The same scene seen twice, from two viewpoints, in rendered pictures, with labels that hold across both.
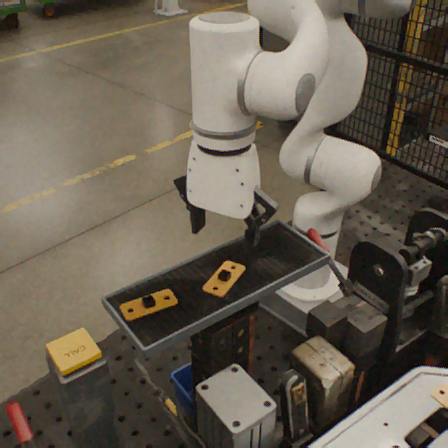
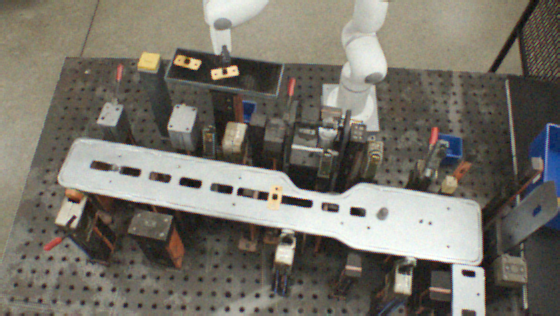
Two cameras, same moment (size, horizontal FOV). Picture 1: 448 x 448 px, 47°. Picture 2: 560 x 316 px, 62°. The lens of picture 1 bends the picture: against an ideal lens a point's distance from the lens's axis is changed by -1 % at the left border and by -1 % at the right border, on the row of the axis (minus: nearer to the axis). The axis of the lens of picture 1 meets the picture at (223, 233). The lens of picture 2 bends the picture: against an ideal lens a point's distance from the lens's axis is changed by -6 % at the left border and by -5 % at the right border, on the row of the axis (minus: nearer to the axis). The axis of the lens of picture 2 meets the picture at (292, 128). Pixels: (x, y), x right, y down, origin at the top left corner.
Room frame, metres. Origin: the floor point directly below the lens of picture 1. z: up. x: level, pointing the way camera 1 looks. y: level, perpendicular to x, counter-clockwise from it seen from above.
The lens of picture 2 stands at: (0.06, -0.81, 2.41)
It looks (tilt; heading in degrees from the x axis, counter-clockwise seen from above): 58 degrees down; 40
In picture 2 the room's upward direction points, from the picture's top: 6 degrees clockwise
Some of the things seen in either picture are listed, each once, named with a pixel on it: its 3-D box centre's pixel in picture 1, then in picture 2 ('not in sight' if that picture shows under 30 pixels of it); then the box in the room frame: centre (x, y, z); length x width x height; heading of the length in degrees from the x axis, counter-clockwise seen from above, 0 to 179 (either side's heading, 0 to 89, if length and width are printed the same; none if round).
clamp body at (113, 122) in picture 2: not in sight; (122, 141); (0.31, 0.19, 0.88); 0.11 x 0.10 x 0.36; 36
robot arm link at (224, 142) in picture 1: (222, 130); not in sight; (0.65, 0.00, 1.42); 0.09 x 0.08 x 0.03; 61
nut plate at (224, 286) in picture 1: (224, 276); (224, 71); (0.65, 0.00, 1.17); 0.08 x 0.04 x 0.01; 151
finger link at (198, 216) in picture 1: (191, 209); not in sight; (0.68, 0.05, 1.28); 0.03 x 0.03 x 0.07; 61
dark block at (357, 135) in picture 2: not in sight; (348, 163); (0.83, -0.43, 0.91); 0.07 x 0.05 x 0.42; 36
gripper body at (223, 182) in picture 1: (224, 171); (220, 30); (0.65, 0.00, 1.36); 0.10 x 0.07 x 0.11; 61
